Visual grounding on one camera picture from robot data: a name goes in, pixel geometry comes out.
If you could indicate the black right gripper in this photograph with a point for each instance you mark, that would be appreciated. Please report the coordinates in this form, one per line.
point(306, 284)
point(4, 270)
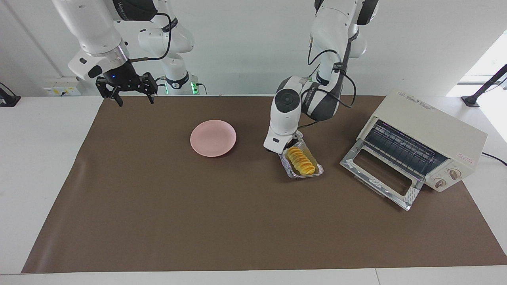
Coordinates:
point(126, 83)

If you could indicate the brown table mat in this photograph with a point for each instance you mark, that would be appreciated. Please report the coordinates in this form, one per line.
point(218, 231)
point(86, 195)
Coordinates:
point(237, 221)

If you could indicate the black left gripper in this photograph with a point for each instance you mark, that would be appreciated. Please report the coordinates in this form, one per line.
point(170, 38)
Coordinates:
point(292, 143)

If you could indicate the cream toaster oven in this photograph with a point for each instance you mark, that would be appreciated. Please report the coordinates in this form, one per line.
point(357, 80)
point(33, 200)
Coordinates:
point(435, 126)

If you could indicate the pink round plate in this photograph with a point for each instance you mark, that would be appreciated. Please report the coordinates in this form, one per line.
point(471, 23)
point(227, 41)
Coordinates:
point(214, 138)

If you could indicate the glass oven door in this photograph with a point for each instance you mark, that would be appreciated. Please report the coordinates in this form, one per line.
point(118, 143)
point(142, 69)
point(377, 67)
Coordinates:
point(412, 196)

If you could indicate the white wall power socket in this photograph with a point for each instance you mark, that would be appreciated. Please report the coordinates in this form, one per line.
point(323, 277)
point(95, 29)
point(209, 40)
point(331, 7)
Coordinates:
point(59, 87)

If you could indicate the large oven knob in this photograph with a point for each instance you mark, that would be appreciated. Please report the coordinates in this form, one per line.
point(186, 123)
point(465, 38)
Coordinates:
point(454, 173)

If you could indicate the small oven knob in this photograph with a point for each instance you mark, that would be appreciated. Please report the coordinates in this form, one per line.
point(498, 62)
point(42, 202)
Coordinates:
point(439, 183)

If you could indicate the black table clamp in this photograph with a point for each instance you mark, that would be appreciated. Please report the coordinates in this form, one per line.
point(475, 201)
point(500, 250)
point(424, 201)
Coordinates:
point(8, 101)

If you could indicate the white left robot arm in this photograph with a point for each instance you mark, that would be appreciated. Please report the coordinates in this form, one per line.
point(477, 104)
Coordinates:
point(283, 118)

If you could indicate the sliced golden bread loaf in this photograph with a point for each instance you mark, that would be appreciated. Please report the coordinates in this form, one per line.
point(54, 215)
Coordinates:
point(302, 161)

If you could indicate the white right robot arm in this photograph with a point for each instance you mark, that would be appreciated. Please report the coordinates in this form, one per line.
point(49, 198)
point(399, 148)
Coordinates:
point(91, 27)

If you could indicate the aluminium foil tray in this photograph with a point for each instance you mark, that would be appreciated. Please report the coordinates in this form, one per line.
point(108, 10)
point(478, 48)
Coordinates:
point(313, 156)

